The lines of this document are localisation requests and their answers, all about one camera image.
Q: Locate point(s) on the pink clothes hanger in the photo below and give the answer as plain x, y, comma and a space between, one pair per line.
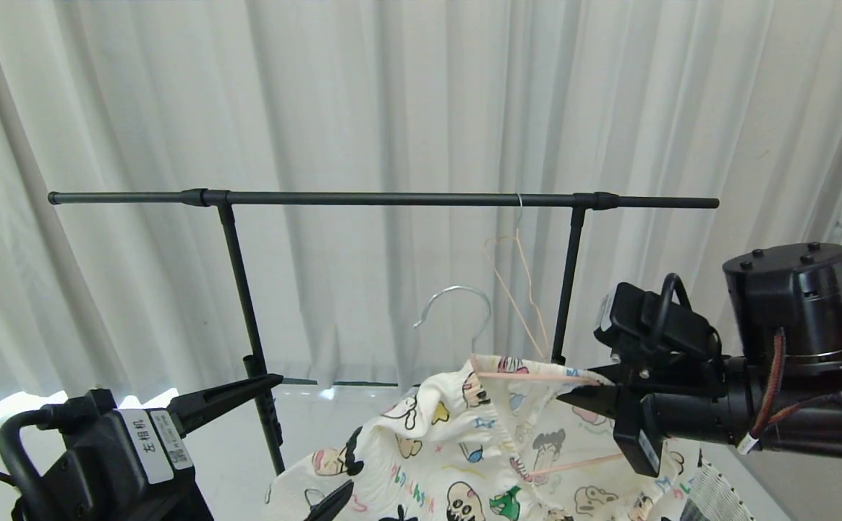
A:
520, 213
529, 376

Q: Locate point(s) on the cream printed garment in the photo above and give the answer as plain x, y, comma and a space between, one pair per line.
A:
464, 449

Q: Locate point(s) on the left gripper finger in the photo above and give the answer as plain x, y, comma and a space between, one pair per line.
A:
211, 405
330, 506

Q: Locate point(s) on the white curtain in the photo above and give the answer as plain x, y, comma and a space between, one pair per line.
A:
392, 108

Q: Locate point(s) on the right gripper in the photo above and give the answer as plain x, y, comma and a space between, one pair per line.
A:
696, 420

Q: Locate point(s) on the black clothes rack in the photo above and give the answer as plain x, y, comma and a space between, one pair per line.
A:
392, 198

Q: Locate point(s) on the white laundry basket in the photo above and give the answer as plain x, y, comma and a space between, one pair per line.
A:
707, 499

